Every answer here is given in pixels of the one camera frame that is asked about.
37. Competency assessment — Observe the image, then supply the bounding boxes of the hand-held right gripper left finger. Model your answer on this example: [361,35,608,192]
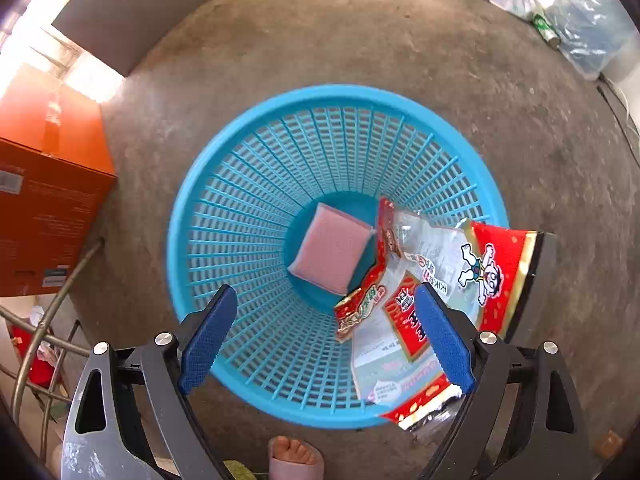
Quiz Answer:
[62,284,238,480]

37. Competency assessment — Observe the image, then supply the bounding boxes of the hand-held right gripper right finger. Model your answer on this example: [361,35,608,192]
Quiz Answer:
[414,281,588,480]

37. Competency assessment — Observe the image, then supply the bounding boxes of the small red snack packet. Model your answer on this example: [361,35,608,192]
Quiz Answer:
[334,196,401,343]

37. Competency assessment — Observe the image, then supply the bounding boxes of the large red clear snack wrapper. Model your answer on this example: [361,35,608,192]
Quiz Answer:
[350,205,558,433]

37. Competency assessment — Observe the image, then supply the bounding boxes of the pink sponge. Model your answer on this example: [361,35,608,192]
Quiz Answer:
[287,202,377,297]

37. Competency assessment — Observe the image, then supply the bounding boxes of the blue plastic basket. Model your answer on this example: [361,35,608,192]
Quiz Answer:
[167,84,510,429]

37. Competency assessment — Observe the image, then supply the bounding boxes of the person's foot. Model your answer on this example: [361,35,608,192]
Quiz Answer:
[272,436,318,466]

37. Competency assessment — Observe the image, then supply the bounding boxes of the pink slipper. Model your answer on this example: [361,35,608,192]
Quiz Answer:
[267,437,326,480]

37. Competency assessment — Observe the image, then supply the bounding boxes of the red bag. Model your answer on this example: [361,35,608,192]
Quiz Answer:
[10,325,56,388]

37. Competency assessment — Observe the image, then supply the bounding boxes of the small brown scrap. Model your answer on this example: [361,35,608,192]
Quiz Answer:
[597,430,626,461]

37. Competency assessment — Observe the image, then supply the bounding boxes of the orange cardboard box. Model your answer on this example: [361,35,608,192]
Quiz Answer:
[0,62,118,298]

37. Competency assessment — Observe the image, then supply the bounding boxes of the green can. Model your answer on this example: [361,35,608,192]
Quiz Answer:
[531,12,561,50]

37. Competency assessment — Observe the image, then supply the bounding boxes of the dark grey cabinet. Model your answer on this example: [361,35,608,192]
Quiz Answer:
[52,0,251,77]

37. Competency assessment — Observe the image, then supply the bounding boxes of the crushed clear water jug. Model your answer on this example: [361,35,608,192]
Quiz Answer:
[542,0,638,81]

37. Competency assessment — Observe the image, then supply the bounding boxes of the metal tube frame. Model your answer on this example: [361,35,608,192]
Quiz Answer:
[0,237,106,461]

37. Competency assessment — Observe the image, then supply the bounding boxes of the thin cable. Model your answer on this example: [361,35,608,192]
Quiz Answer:
[597,72,640,161]

